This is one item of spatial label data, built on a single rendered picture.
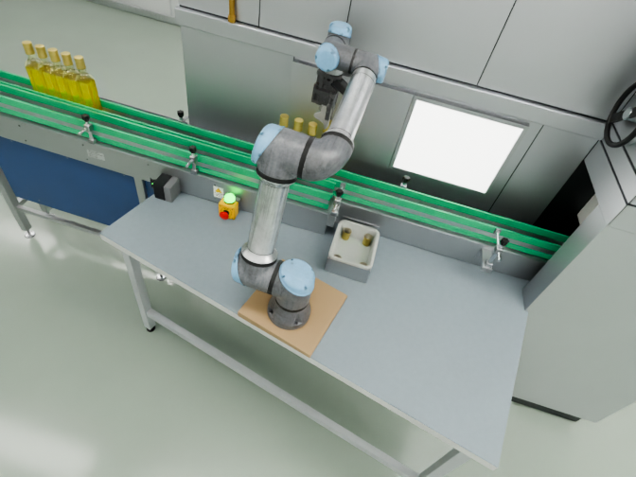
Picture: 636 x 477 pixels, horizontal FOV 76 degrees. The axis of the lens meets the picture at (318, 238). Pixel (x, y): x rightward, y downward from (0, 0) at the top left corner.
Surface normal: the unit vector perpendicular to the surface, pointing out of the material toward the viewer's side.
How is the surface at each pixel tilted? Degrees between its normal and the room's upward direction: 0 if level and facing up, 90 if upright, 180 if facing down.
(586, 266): 90
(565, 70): 90
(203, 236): 0
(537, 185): 90
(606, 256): 90
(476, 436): 0
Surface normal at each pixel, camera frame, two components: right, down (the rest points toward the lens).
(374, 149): -0.26, 0.68
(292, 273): 0.30, -0.61
